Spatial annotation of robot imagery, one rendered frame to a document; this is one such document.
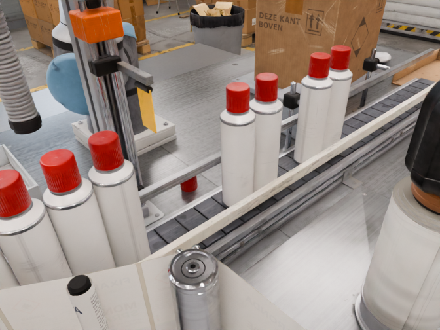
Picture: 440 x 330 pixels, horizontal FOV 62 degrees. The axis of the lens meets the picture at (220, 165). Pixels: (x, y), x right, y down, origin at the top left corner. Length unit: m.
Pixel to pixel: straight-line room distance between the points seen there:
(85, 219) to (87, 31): 0.20
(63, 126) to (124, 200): 0.63
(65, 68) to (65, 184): 0.30
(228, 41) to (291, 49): 2.03
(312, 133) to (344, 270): 0.25
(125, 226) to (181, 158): 0.39
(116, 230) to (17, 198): 0.13
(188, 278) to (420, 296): 0.23
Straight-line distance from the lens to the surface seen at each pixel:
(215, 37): 3.02
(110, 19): 0.45
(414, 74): 1.36
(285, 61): 1.06
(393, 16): 5.02
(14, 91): 0.46
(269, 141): 0.57
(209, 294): 0.29
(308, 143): 0.68
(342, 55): 0.67
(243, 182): 0.57
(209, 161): 0.57
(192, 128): 0.94
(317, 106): 0.65
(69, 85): 0.68
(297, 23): 1.02
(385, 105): 0.99
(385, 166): 0.85
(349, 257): 0.56
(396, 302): 0.43
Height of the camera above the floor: 1.28
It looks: 35 degrees down
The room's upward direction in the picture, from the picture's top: 2 degrees counter-clockwise
